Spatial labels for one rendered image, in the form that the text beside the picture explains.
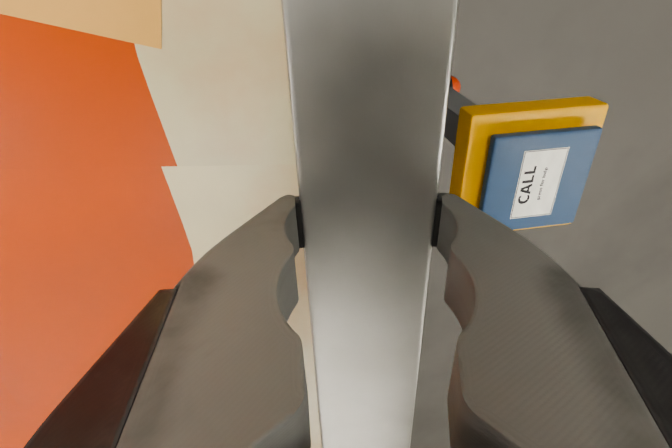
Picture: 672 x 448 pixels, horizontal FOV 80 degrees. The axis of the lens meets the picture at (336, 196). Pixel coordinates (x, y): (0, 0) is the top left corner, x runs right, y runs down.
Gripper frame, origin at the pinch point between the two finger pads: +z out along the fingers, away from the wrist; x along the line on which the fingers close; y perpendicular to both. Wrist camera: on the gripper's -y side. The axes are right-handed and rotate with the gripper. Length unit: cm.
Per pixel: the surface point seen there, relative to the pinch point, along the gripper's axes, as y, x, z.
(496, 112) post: 5.6, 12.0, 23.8
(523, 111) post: 5.6, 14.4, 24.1
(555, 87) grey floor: 34, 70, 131
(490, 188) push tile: 11.9, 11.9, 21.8
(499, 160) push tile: 9.2, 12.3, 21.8
